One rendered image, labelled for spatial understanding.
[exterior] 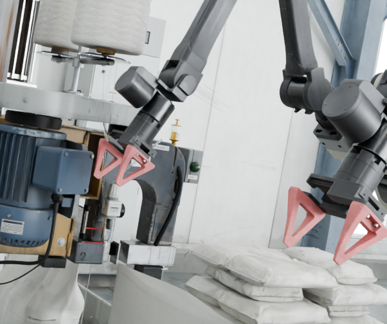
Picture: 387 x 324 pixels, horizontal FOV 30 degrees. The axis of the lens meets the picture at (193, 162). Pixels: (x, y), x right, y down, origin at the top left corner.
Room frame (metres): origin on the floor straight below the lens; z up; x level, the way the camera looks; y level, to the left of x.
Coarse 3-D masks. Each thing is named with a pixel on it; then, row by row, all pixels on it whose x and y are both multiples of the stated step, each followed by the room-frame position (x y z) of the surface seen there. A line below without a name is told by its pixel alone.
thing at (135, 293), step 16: (128, 272) 1.77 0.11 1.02; (128, 288) 1.75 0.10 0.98; (144, 288) 1.65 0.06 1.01; (160, 288) 1.71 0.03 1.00; (176, 288) 1.67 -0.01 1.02; (112, 304) 1.82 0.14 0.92; (128, 304) 1.73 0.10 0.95; (144, 304) 1.64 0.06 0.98; (160, 304) 1.58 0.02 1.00; (176, 304) 1.54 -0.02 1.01; (192, 304) 1.61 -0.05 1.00; (112, 320) 1.80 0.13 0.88; (128, 320) 1.71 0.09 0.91; (144, 320) 1.63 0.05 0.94; (160, 320) 1.57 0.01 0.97; (176, 320) 1.54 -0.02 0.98; (192, 320) 1.51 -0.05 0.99; (208, 320) 1.48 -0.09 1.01; (224, 320) 1.45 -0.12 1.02
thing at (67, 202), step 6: (66, 144) 1.63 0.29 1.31; (72, 144) 1.60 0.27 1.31; (78, 144) 1.58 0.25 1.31; (66, 198) 1.56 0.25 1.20; (72, 198) 1.56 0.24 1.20; (78, 198) 1.56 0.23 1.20; (60, 204) 1.55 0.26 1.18; (66, 204) 1.56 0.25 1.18; (72, 204) 1.56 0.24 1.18; (78, 204) 1.56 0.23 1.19; (60, 210) 1.61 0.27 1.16; (66, 210) 1.58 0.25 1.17; (72, 210) 1.56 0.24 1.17; (66, 216) 1.58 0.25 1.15; (72, 216) 1.56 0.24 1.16
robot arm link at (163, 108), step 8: (152, 96) 1.47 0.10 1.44; (160, 96) 1.48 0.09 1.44; (152, 104) 1.48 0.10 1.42; (160, 104) 1.48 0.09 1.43; (168, 104) 1.48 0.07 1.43; (144, 112) 1.48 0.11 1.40; (152, 112) 1.47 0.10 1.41; (160, 112) 1.48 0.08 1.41; (168, 112) 1.49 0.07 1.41; (160, 120) 1.48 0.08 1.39
